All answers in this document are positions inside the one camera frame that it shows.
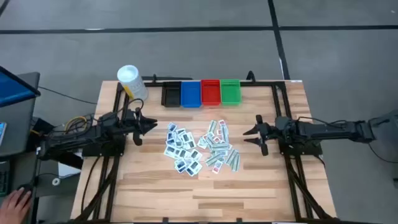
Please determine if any thin black floor cable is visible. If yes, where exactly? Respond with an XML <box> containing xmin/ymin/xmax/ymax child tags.
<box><xmin>39</xmin><ymin>86</ymin><xmax>98</xmax><ymax>105</ymax></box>
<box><xmin>366</xmin><ymin>141</ymin><xmax>398</xmax><ymax>165</ymax></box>

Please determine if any black computer mouse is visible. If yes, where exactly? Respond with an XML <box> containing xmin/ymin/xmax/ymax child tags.
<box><xmin>17</xmin><ymin>183</ymin><xmax>34</xmax><ymax>195</ymax></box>

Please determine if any red plastic bin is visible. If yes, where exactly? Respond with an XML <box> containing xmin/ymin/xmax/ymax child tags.
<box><xmin>200</xmin><ymin>79</ymin><xmax>222</xmax><ymax>106</ymax></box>

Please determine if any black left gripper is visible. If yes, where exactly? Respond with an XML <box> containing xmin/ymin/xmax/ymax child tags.
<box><xmin>123</xmin><ymin>107</ymin><xmax>158</xmax><ymax>147</ymax></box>

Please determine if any smartphone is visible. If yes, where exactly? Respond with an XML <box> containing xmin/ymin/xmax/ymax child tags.
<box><xmin>0</xmin><ymin>121</ymin><xmax>7</xmax><ymax>147</ymax></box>

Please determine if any black left camera cable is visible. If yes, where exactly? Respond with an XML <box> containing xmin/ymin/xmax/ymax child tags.
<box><xmin>124</xmin><ymin>98</ymin><xmax>145</xmax><ymax>113</ymax></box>

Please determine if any white wipes canister yellow stripe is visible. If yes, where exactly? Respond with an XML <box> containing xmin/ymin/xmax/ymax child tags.
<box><xmin>116</xmin><ymin>64</ymin><xmax>149</xmax><ymax>103</ymax></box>

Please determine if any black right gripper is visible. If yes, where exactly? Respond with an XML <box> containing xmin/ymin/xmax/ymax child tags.
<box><xmin>243</xmin><ymin>114</ymin><xmax>283</xmax><ymax>157</ymax></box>

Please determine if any yellow cable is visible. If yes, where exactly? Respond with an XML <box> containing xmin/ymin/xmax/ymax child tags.
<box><xmin>63</xmin><ymin>116</ymin><xmax>88</xmax><ymax>133</ymax></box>

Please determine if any black aluminium table frame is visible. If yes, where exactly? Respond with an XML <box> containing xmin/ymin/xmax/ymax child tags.
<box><xmin>70</xmin><ymin>74</ymin><xmax>335</xmax><ymax>224</ymax></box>

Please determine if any green plastic bin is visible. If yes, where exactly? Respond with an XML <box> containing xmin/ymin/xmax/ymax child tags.
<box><xmin>220</xmin><ymin>79</ymin><xmax>243</xmax><ymax>106</ymax></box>

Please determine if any black keyboard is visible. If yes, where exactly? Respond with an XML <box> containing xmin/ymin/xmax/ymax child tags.
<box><xmin>0</xmin><ymin>160</ymin><xmax>12</xmax><ymax>197</ymax></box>

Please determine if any white paper sheet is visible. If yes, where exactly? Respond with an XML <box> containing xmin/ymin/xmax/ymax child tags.
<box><xmin>57</xmin><ymin>161</ymin><xmax>82</xmax><ymax>178</ymax></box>

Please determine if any grey floor stand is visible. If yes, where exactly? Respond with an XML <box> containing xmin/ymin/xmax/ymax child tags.
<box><xmin>371</xmin><ymin>108</ymin><xmax>398</xmax><ymax>146</ymax></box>

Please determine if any laptop with blue screen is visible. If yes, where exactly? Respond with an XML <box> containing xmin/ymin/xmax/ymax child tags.
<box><xmin>0</xmin><ymin>72</ymin><xmax>41</xmax><ymax>158</ymax></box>

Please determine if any black right camera cable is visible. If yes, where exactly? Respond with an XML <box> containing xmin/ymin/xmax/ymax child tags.
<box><xmin>295</xmin><ymin>116</ymin><xmax>348</xmax><ymax>125</ymax></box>

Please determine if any monitor with blue screen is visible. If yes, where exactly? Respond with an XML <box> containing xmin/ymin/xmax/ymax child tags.
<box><xmin>0</xmin><ymin>65</ymin><xmax>42</xmax><ymax>108</ymax></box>

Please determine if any blue plastic bin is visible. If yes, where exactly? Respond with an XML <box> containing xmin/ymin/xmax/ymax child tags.
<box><xmin>180</xmin><ymin>80</ymin><xmax>203</xmax><ymax>109</ymax></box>

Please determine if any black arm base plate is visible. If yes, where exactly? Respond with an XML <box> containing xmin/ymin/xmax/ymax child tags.
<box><xmin>278</xmin><ymin>141</ymin><xmax>323</xmax><ymax>156</ymax></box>
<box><xmin>82</xmin><ymin>141</ymin><xmax>127</xmax><ymax>157</ymax></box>

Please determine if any black camera cable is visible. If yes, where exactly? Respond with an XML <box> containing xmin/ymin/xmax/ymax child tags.
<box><xmin>124</xmin><ymin>98</ymin><xmax>145</xmax><ymax>113</ymax></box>
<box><xmin>295</xmin><ymin>116</ymin><xmax>348</xmax><ymax>125</ymax></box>

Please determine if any black plastic bin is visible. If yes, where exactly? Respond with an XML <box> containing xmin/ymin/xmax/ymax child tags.
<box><xmin>160</xmin><ymin>81</ymin><xmax>182</xmax><ymax>108</ymax></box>

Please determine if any person's hand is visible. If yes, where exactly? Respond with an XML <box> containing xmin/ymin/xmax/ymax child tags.
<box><xmin>0</xmin><ymin>188</ymin><xmax>32</xmax><ymax>224</ymax></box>

